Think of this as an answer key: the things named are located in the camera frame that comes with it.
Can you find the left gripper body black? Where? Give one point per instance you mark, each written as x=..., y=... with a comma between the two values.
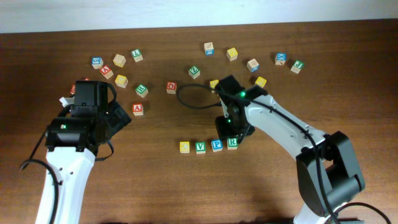
x=119, y=115

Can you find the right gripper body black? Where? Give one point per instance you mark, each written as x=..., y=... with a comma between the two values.
x=229, y=132

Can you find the green block letter r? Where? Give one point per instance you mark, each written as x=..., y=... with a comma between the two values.
x=232, y=143
x=141, y=90

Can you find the blue block letter P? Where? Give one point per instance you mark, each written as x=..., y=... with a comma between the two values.
x=216, y=145

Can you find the green block letter V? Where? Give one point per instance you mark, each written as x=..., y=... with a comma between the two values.
x=200, y=147

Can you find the yellow block letter C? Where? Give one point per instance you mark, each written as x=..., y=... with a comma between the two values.
x=184, y=147

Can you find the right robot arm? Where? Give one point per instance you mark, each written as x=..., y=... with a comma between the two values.
x=328, y=170

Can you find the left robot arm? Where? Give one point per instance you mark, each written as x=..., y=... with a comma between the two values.
x=68, y=163

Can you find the red block letter M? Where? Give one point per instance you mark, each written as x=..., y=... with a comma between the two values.
x=72, y=91

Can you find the red block letter A upper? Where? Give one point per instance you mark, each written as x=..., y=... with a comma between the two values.
x=106, y=72

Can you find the red block letter a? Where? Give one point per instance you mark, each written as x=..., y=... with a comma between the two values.
x=106, y=72
x=137, y=109

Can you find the yellow block upper left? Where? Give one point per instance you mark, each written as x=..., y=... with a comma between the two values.
x=121, y=81

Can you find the blue block digit 5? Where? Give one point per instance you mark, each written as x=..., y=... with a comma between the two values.
x=97, y=62

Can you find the red block letter A lower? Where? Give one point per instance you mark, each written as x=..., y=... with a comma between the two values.
x=137, y=109

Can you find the yellow block cluster left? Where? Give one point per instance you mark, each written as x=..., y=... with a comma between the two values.
x=213, y=84

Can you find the plain wood yellow-side block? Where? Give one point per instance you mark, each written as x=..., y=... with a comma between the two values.
x=119, y=60

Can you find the green block letter L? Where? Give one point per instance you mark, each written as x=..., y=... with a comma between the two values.
x=137, y=55

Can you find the wood block blue D side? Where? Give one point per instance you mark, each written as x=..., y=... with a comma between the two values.
x=252, y=65

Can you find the green block letter Z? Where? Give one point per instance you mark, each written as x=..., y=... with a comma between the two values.
x=194, y=72

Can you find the yellow block top right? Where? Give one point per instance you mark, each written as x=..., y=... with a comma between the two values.
x=232, y=54

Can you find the red block letter O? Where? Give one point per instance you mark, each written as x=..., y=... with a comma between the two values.
x=171, y=87

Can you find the wood block blue side top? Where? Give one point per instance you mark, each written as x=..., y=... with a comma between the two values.
x=209, y=48

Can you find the blue block letter X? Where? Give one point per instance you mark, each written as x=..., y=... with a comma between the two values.
x=280, y=58

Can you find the green block letter J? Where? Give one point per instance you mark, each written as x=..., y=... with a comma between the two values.
x=297, y=66

